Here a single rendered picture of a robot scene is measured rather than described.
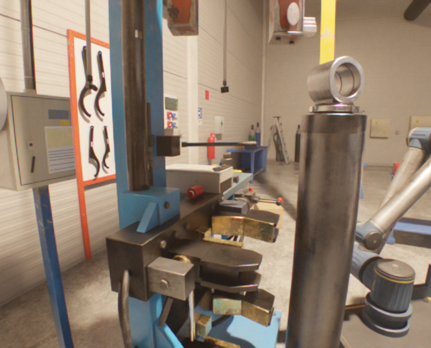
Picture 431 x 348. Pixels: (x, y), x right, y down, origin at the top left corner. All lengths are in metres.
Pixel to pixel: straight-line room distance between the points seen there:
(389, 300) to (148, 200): 1.32
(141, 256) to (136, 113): 0.51
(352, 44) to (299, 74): 2.28
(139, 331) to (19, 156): 0.83
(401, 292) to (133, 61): 1.64
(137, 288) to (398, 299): 1.30
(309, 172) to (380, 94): 11.16
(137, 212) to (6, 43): 2.02
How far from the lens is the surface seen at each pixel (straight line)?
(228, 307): 1.52
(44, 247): 1.51
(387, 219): 1.53
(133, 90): 1.01
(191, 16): 1.04
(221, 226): 1.27
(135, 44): 1.05
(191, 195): 1.25
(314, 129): 0.88
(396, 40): 12.50
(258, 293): 1.55
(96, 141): 3.09
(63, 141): 1.38
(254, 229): 1.24
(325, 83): 0.90
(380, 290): 1.67
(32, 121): 1.30
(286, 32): 1.04
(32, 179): 1.30
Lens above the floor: 1.42
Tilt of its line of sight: 10 degrees down
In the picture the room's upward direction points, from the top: straight up
